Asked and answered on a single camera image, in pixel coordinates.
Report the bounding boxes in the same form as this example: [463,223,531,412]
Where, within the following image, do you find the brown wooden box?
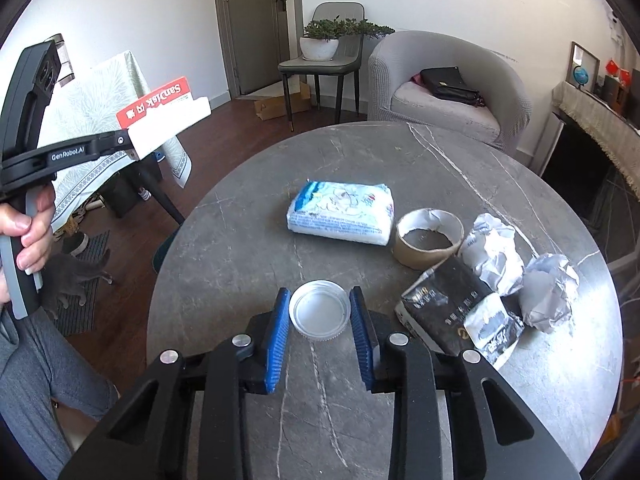
[592,74,626,108]

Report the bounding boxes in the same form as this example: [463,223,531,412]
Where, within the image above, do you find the grey dining chair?
[277,2,366,133]

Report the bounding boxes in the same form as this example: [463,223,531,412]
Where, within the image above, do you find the beige fringed desk cloth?
[552,81,640,188]

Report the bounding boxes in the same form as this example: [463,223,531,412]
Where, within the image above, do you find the white computer tower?
[530,110,563,176]

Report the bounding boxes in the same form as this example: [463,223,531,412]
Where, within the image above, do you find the black handbag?
[419,66,485,107]

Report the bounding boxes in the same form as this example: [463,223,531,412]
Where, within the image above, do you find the crumpled white paper ball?
[517,253,581,335]
[457,212,525,297]

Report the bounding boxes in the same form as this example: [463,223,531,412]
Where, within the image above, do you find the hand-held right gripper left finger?
[57,287,292,480]

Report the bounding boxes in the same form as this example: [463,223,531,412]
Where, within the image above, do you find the pale patterned tablecloth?
[37,50,195,233]

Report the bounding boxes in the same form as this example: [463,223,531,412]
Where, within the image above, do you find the cardboard tape roll core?
[391,207,466,271]

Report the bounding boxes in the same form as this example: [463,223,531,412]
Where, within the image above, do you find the wooden picture frame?
[570,41,601,93]

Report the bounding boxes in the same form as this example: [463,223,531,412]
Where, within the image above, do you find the black table leg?
[132,157,187,226]

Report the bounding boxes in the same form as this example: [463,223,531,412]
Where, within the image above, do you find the grey door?
[211,0,303,100]

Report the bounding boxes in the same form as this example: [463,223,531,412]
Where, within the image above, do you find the grey cat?
[42,249,115,322]

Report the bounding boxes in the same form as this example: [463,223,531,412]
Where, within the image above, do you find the flat cardboard box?
[252,82,312,121]

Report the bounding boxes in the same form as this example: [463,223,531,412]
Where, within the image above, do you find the blue and white tissue packet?
[286,179,395,247]

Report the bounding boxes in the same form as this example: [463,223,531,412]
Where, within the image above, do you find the potted plant in white pot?
[299,16,396,62]

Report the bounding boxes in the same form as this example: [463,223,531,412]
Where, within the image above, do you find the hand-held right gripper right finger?
[349,286,583,480]

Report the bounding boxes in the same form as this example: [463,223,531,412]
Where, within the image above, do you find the small red flags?
[605,57,632,83]

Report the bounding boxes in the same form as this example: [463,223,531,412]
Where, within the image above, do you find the red and white card package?
[116,76,212,159]

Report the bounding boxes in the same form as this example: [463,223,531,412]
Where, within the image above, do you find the person's grey trouser leg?
[0,305,121,480]

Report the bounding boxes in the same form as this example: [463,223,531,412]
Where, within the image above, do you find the black tissue packet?
[395,255,526,368]

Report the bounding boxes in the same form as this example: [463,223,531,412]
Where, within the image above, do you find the black computer monitor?
[625,67,640,128]

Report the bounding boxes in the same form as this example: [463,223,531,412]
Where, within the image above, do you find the dark floor mat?
[42,230,112,337]

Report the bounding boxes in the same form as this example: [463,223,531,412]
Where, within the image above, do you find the person's left hand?
[0,187,56,307]

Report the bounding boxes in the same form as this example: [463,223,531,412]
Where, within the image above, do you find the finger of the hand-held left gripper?
[97,129,138,162]

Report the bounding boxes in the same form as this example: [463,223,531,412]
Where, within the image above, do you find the grey armchair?
[367,30,533,153]

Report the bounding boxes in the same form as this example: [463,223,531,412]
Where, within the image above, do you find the white round jar lid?
[289,281,348,343]

